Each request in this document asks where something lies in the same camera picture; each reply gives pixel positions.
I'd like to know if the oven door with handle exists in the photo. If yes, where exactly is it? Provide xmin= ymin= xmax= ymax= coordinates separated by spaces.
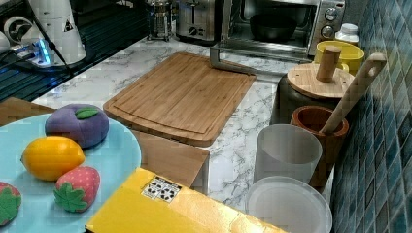
xmin=210 ymin=39 xmax=312 ymax=77

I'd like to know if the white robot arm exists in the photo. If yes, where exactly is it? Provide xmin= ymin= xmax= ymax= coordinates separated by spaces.
xmin=3 ymin=0 xmax=86 ymax=68

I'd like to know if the silver toaster oven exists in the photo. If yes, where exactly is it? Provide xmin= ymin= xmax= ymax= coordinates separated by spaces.
xmin=221 ymin=0 xmax=345 ymax=57

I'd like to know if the black bowl inside oven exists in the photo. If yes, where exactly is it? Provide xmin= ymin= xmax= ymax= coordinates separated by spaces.
xmin=250 ymin=14 xmax=297 ymax=42

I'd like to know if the bamboo cutting board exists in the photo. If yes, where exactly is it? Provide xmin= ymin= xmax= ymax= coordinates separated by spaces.
xmin=103 ymin=52 xmax=256 ymax=147

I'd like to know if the wooden drawer stand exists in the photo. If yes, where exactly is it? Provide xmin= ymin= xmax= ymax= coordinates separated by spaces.
xmin=0 ymin=97 xmax=210 ymax=194

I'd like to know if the frosted plastic cup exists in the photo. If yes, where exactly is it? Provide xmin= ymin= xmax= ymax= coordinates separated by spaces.
xmin=254 ymin=124 xmax=323 ymax=183

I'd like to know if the stainless steel toaster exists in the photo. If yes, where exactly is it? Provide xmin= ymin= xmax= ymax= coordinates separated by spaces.
xmin=176 ymin=0 xmax=224 ymax=44

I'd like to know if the light blue plate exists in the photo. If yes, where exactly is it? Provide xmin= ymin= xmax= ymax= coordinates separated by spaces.
xmin=0 ymin=115 xmax=141 ymax=233

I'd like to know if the yellow cereal box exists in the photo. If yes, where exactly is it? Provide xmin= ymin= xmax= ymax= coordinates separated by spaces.
xmin=86 ymin=168 xmax=286 ymax=233

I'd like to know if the brown wooden utensil cup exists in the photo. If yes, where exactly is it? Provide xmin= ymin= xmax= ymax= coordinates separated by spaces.
xmin=291 ymin=106 xmax=349 ymax=193

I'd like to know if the glass french press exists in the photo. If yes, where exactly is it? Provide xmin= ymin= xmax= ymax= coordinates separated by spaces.
xmin=146 ymin=0 xmax=172 ymax=42

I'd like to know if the clear jar with lid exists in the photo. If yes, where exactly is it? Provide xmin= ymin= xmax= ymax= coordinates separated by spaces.
xmin=245 ymin=176 xmax=332 ymax=233

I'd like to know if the purple plush fruit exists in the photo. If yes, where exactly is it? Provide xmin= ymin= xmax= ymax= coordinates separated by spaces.
xmin=45 ymin=104 xmax=109 ymax=149

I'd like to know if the dark canister with bamboo lid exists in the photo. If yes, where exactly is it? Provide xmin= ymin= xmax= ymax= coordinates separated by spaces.
xmin=270 ymin=46 xmax=354 ymax=124

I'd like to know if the pink plush strawberry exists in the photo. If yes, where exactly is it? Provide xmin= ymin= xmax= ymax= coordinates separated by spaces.
xmin=53 ymin=166 xmax=100 ymax=213
xmin=0 ymin=182 xmax=21 ymax=226

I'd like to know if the yellow mug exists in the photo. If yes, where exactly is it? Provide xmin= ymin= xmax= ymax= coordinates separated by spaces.
xmin=314 ymin=41 xmax=364 ymax=76

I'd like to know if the yellow toy lemon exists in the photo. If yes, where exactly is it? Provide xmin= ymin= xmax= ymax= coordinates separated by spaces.
xmin=20 ymin=136 xmax=86 ymax=181

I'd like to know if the white cap orange bottle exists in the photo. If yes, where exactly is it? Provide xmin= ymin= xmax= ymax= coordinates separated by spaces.
xmin=334 ymin=23 xmax=359 ymax=45

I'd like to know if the wooden spoon handle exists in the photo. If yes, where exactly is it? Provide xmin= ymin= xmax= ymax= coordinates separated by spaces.
xmin=320 ymin=52 xmax=387 ymax=134

